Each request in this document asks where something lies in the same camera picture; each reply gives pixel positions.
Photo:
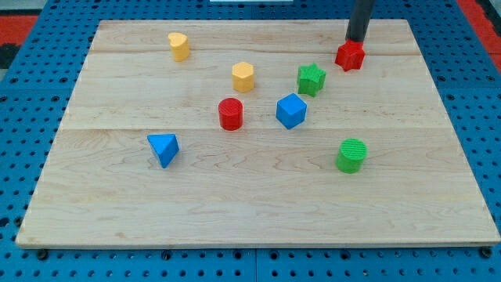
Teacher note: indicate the red star block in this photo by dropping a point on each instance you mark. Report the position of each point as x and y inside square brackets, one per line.
[350, 55]

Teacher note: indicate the green star block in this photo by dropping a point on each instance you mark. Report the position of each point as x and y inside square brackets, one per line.
[310, 79]

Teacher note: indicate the red cylinder block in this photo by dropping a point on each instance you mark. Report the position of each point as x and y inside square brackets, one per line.
[230, 112]

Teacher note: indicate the blue cube block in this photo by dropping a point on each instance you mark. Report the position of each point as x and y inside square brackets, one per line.
[291, 110]

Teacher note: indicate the yellow hexagon block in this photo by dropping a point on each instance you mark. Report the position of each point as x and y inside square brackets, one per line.
[243, 77]

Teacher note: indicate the light wooden board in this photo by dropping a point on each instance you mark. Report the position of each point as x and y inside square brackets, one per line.
[262, 185]

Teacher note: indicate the blue triangle block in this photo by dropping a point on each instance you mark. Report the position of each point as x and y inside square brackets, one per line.
[164, 146]

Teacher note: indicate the green cylinder block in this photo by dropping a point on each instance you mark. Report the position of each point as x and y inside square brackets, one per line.
[351, 155]

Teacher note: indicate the yellow heart block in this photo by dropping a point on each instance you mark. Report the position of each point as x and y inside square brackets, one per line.
[179, 44]

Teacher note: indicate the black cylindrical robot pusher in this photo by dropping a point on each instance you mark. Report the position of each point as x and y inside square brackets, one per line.
[359, 20]

